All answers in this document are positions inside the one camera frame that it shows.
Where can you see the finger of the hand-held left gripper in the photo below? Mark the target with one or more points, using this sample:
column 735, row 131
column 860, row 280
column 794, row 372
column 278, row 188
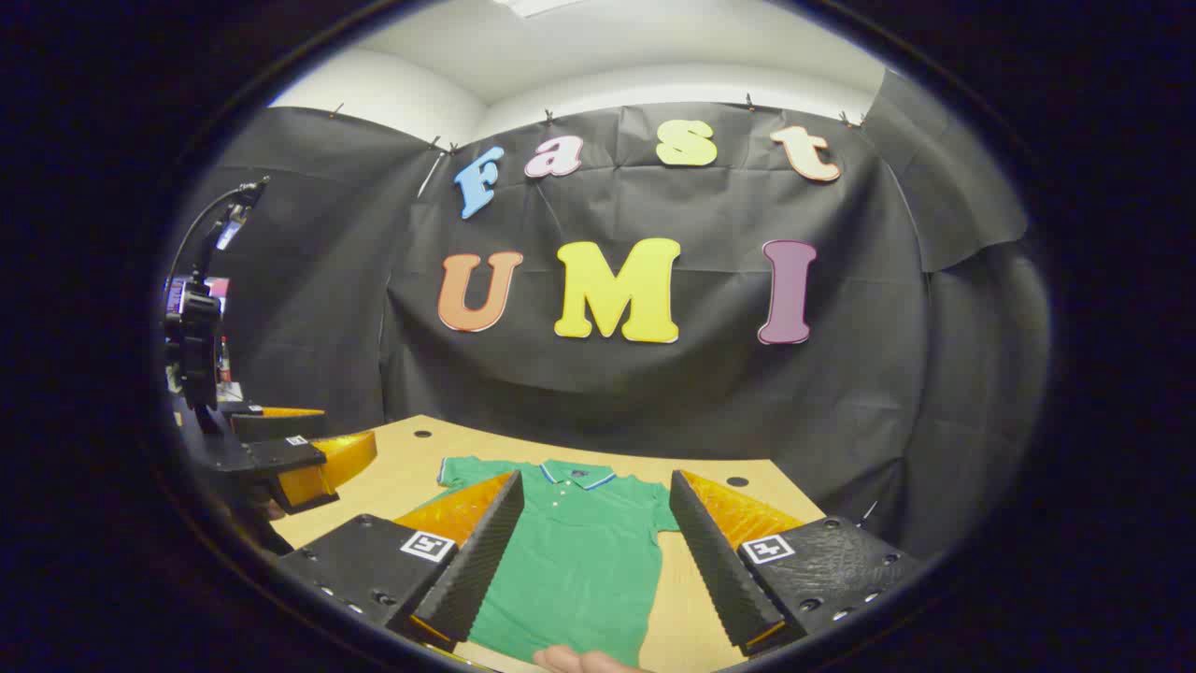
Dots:
column 271, row 425
column 280, row 455

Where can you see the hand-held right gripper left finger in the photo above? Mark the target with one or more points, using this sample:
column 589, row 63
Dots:
column 476, row 570

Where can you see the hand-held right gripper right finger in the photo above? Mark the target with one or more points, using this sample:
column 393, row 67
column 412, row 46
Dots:
column 715, row 570

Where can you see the green T-shirt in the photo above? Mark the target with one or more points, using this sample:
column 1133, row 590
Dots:
column 589, row 561

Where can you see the red bottle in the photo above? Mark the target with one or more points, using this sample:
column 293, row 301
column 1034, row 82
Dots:
column 224, row 360

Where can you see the black backdrop cloth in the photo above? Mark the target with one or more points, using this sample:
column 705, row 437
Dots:
column 654, row 393

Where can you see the ceiling light panel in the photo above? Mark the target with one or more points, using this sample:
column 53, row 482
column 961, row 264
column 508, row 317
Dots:
column 537, row 6

